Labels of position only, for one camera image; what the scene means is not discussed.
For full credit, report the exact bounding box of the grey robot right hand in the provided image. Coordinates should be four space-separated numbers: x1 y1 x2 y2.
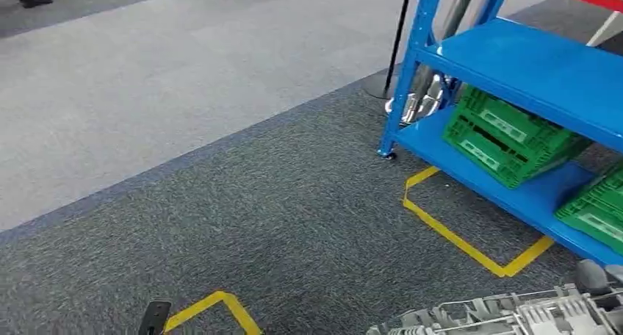
574 259 623 310

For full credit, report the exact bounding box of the grey plastic crate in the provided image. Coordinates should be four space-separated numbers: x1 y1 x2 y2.
364 281 623 335

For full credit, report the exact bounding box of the green plastic crate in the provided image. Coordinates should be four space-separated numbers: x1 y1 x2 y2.
442 84 592 190
555 159 623 256

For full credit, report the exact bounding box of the yellow floor tape mark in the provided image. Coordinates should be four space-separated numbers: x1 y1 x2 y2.
402 165 556 278
162 290 264 335

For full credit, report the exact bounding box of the blue metal shelf rack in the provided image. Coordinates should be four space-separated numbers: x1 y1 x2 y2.
377 0 623 268

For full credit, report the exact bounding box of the chrome stanchion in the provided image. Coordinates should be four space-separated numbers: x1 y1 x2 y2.
384 0 483 127

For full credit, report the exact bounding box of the white desk leg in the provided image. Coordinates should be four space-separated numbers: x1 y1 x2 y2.
586 11 623 48

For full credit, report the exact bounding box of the thin black stanchion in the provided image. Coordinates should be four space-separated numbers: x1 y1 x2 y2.
362 0 414 101

